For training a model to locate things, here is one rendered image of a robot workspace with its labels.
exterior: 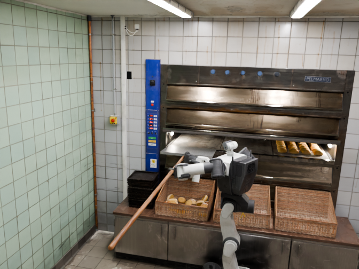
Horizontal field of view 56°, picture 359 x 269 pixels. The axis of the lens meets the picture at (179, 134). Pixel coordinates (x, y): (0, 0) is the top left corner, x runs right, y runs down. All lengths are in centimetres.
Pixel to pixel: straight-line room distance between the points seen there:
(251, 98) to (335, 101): 81
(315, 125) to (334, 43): 81
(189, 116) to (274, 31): 122
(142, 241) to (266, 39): 244
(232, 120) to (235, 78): 45
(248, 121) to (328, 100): 80
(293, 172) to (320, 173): 27
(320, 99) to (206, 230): 174
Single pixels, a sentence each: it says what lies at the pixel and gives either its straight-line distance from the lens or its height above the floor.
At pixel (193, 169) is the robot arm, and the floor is 134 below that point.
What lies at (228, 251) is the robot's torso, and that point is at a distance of 308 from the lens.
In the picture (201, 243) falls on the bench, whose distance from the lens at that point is 359.
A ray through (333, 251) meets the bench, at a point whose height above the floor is 48.
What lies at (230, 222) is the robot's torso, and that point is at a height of 84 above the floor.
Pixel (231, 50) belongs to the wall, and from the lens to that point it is 360.
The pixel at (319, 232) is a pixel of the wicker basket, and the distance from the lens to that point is 354.
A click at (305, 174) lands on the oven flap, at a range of 383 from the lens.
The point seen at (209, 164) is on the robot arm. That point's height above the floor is 139.
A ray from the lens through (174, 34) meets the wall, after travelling 370.
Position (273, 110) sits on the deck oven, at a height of 167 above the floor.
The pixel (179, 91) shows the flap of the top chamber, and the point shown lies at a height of 182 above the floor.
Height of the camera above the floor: 222
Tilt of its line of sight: 13 degrees down
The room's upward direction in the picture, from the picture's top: 1 degrees clockwise
